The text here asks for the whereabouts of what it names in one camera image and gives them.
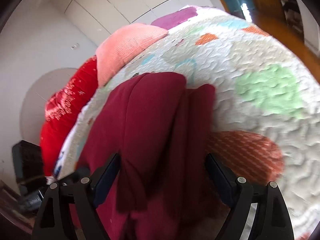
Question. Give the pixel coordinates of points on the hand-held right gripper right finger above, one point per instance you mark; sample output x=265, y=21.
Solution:
x=220, y=180

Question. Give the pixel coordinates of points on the white quilt with coloured hearts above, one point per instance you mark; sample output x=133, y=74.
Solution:
x=250, y=55

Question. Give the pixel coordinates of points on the black bedside furniture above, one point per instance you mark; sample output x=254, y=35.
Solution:
x=27, y=160

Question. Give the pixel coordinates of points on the white glossy wardrobe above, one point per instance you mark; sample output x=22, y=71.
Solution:
x=125, y=0

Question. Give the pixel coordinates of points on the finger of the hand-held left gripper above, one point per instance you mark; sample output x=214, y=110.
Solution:
x=81, y=171

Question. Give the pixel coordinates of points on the purple pillow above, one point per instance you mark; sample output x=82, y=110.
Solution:
x=175, y=17

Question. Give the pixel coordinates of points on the rack of clothes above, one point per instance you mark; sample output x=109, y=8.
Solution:
x=290, y=2

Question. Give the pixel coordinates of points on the dark red garment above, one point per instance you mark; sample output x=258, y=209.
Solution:
x=150, y=130

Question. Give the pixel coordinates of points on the red pillow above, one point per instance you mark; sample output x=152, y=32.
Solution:
x=62, y=120

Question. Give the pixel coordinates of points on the coral pink pillow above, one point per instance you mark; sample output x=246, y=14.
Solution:
x=125, y=45

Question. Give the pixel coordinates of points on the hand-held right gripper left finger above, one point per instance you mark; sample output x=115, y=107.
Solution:
x=107, y=180

